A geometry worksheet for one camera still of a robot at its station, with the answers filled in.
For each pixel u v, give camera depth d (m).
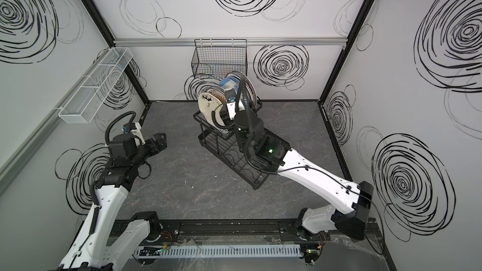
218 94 0.71
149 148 0.67
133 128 0.66
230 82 0.77
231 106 0.50
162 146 0.69
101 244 0.42
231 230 0.75
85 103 0.73
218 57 0.96
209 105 0.78
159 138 0.69
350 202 0.39
